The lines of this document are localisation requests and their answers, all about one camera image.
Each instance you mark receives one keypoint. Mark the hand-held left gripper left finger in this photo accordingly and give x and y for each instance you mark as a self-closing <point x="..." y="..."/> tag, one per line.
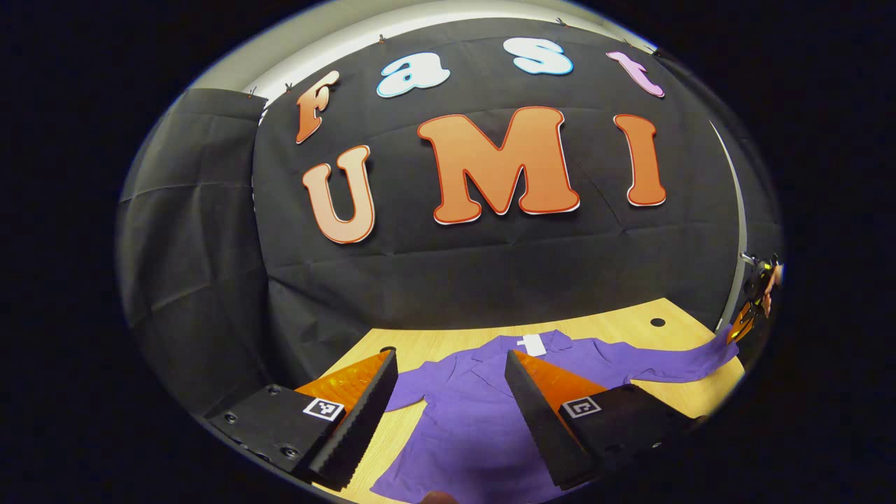
<point x="357" y="427"/>

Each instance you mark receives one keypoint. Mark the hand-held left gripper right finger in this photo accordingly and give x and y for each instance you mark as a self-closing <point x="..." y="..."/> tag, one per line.
<point x="539" y="427"/>

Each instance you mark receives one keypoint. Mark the purple collared shirt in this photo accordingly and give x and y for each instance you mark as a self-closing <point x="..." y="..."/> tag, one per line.
<point x="469" y="420"/>

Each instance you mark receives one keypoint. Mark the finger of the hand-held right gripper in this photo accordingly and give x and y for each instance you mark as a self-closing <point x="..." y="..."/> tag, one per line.
<point x="742" y="327"/>

